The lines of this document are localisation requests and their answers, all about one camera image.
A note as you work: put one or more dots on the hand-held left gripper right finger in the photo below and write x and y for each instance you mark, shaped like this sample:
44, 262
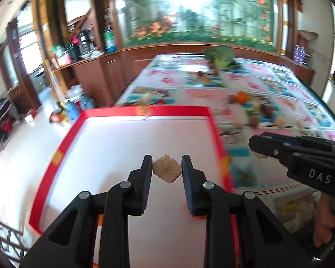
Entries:
187, 189

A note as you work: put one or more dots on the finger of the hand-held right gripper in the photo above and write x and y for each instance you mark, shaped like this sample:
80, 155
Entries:
307, 143
268, 146

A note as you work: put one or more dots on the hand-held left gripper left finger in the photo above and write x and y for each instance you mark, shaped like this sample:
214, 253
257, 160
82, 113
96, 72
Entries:
147, 184

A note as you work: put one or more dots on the beige lumpy piece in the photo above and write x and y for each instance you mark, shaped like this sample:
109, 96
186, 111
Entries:
261, 155
167, 170
280, 122
238, 124
299, 123

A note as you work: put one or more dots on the red-rimmed white tray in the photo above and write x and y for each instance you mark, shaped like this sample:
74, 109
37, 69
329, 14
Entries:
122, 145

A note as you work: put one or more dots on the person's right hand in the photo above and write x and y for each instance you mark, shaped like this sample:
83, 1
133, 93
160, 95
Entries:
325, 220

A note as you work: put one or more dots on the dark red round berry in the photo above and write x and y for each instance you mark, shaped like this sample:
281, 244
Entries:
266, 110

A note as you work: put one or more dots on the orange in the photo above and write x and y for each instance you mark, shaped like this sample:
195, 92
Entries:
243, 97

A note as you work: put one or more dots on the small brown round nut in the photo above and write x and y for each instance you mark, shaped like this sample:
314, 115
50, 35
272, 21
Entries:
232, 99

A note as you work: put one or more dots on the purple bottle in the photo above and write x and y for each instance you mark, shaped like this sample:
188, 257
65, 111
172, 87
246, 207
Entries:
297, 53
303, 53

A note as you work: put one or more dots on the green broccoli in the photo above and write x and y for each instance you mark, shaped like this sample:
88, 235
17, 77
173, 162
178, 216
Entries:
220, 57

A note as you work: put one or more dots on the blue thermos jug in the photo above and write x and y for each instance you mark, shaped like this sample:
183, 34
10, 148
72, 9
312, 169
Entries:
86, 102
72, 110

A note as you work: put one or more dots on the red dustpan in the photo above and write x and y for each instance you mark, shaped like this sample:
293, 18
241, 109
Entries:
55, 117

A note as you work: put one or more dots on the white plastic bag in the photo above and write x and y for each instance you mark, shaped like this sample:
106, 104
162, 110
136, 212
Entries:
73, 90

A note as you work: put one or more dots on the low wooden cabinet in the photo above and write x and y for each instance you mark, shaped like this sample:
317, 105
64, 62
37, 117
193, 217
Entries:
106, 72

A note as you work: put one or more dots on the red and white box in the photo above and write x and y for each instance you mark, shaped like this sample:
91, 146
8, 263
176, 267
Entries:
30, 115

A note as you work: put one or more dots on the dark metal chair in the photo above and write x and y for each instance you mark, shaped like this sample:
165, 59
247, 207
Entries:
8, 237

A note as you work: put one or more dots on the pink bottle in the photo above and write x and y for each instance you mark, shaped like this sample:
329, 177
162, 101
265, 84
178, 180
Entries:
64, 60

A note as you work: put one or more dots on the green-capped water bottle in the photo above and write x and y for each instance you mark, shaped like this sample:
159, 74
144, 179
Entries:
110, 39

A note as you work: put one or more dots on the short black thermos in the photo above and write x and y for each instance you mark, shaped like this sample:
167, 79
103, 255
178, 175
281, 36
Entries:
72, 51

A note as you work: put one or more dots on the tall black thermos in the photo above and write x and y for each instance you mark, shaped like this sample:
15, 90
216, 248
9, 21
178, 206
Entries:
85, 42

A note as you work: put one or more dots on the green bag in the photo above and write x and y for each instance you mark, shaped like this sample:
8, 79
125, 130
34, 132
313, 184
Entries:
57, 50

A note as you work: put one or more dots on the flower garden wall mural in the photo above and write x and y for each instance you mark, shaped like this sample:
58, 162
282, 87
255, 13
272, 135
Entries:
226, 14

